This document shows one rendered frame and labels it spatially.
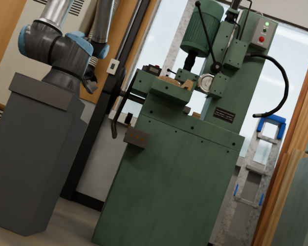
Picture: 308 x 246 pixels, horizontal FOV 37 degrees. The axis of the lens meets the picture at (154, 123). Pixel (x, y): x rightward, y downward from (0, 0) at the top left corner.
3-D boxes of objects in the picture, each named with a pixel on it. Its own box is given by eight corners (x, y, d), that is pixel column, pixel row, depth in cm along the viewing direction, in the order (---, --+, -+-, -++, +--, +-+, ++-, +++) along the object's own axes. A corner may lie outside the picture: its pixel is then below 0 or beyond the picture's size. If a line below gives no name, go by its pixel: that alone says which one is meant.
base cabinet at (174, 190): (93, 229, 280) (135, 121, 289) (182, 262, 284) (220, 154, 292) (90, 241, 236) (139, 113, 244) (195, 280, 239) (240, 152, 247)
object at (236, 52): (221, 66, 262) (230, 42, 264) (236, 71, 263) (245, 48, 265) (225, 62, 254) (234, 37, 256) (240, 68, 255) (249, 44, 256)
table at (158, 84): (128, 98, 294) (132, 89, 295) (173, 115, 296) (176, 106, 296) (133, 80, 234) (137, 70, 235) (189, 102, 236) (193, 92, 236)
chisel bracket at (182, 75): (172, 82, 274) (177, 70, 275) (194, 91, 274) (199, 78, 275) (173, 80, 266) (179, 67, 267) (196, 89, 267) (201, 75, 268)
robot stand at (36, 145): (25, 236, 191) (75, 114, 198) (-40, 211, 194) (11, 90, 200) (45, 230, 221) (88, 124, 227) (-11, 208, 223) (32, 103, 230)
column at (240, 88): (195, 126, 281) (234, 20, 289) (229, 139, 282) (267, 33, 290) (202, 123, 258) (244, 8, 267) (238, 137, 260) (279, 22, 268)
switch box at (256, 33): (247, 45, 265) (256, 20, 267) (263, 51, 266) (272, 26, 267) (251, 42, 259) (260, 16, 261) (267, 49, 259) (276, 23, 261)
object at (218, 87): (207, 95, 260) (214, 75, 262) (218, 99, 261) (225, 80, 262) (210, 92, 251) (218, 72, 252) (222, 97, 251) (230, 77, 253)
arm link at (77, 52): (77, 73, 207) (92, 38, 210) (43, 61, 210) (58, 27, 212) (85, 82, 222) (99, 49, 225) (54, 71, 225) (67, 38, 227)
